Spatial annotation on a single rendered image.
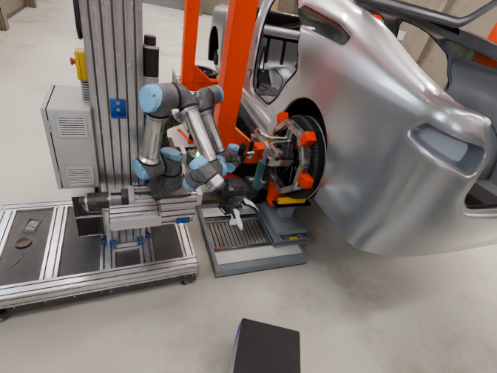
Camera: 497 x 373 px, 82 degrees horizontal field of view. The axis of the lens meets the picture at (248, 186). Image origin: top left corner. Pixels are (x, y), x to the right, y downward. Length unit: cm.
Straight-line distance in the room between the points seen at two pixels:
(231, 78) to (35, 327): 205
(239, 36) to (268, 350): 199
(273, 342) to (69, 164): 145
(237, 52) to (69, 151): 130
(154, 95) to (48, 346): 155
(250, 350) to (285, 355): 19
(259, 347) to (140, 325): 81
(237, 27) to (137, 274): 179
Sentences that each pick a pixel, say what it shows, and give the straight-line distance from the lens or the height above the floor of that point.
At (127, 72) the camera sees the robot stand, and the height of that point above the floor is 142.
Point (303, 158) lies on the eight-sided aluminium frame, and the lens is 201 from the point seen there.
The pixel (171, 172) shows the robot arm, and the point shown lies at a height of 94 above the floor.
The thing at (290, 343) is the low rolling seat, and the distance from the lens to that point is 180.
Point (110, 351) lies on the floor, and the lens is 208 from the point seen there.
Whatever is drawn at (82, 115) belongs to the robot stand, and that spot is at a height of 120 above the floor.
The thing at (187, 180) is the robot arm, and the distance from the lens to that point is 128.
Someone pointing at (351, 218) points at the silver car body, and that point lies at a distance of 179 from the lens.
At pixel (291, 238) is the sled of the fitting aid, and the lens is 255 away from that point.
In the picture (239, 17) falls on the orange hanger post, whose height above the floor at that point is 169.
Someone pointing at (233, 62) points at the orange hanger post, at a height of 140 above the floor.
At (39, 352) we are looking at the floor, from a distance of 218.
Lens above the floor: 187
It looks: 34 degrees down
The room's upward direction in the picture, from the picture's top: 14 degrees clockwise
